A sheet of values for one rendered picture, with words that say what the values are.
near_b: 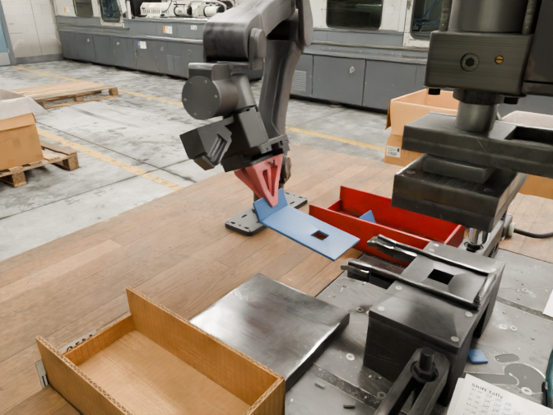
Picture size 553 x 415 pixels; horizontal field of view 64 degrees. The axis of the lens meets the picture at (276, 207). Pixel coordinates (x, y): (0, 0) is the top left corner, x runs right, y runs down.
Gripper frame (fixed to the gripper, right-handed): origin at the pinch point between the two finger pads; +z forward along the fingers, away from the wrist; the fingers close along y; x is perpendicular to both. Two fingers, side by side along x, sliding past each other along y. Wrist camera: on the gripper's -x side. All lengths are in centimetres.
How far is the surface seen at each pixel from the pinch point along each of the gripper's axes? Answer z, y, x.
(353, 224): 9.6, 4.6, 12.4
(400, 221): 14.2, 6.7, 23.9
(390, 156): 36, -99, 214
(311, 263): 12.7, 0.3, 3.7
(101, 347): 7.5, -6.7, -29.9
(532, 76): -8.0, 40.0, -6.5
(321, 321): 14.8, 11.2, -9.7
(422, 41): -38, -154, 447
